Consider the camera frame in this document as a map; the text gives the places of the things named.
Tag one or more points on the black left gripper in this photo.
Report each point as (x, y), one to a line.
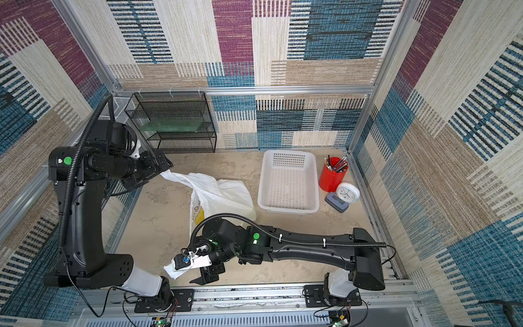
(154, 167)

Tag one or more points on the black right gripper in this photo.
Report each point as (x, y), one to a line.
(210, 269)

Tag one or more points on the white plastic bag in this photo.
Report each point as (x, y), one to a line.
(211, 196)

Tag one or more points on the white perforated plastic basket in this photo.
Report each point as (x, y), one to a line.
(289, 183)

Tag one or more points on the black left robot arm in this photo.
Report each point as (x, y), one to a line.
(107, 150)

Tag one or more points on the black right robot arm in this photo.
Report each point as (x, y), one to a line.
(224, 236)

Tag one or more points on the green board on shelf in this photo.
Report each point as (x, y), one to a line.
(173, 125)

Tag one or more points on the red pen cup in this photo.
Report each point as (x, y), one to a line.
(329, 181)

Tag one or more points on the white round clock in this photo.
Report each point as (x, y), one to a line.
(345, 195)

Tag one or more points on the pens in cup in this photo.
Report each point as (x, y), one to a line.
(336, 165)

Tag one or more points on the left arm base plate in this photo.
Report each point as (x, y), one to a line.
(178, 300)

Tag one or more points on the black wire mesh shelf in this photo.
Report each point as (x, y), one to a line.
(144, 107)

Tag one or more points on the white wire mesh tray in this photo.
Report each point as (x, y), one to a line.
(119, 105)

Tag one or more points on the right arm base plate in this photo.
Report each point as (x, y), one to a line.
(317, 295)

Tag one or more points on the aluminium front rail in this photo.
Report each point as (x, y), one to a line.
(283, 304)

